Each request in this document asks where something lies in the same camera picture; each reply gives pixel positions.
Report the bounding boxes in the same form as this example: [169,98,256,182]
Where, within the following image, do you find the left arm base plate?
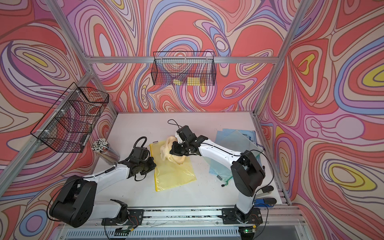
[102,209,144,227]

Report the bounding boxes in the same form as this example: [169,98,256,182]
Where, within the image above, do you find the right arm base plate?
[218,208,264,226]

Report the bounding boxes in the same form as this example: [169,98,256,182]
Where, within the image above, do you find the clear pencil holder cup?
[92,139,120,166]

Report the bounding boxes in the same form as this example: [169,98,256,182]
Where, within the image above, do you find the green zip document bag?
[203,129,265,187]

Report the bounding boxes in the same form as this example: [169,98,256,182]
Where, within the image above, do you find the black wire basket back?
[151,51,217,86]

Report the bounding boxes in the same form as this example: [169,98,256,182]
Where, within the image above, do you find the light blue mesh document bag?
[231,129,257,144]

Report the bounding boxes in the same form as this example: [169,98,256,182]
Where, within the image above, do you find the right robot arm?
[170,126,266,225]

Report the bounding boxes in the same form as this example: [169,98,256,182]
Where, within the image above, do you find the yellow document bag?
[150,141,197,192]

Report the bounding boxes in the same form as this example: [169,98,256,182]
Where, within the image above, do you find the black wire basket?
[151,51,217,86]
[30,83,109,153]

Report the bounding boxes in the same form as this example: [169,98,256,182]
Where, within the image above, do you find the yellow wiping cloth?
[160,136,186,165]

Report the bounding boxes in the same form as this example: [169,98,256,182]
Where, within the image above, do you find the yellow sponge in basket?
[172,77,201,86]

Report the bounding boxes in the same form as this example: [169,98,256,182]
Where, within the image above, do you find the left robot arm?
[46,137,156,228]

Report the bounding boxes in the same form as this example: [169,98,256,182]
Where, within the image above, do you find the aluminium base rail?
[53,205,313,240]

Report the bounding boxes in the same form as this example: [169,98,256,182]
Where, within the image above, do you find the black wire basket left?
[30,83,109,153]

